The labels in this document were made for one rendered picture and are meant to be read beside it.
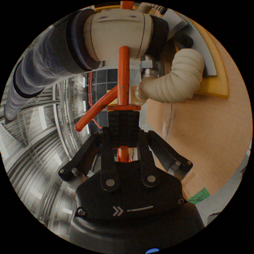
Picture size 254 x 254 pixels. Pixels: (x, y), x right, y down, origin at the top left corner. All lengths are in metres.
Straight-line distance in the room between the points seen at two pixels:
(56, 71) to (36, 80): 0.10
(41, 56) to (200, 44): 0.29
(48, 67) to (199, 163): 0.36
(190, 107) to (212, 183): 0.14
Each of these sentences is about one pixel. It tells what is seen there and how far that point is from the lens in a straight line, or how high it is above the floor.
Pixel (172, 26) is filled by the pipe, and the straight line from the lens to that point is 0.20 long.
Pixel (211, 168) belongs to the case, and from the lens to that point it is 0.15.
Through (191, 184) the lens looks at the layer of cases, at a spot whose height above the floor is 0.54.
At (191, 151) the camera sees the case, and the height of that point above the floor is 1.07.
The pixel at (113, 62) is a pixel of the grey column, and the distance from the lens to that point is 1.28.
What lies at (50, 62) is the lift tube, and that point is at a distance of 0.22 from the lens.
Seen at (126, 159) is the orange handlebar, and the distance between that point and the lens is 0.19.
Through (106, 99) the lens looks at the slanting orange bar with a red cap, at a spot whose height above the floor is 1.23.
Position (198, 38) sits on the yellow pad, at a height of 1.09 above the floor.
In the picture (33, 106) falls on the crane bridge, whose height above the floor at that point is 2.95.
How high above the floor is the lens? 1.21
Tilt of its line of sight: 4 degrees down
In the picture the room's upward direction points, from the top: 92 degrees counter-clockwise
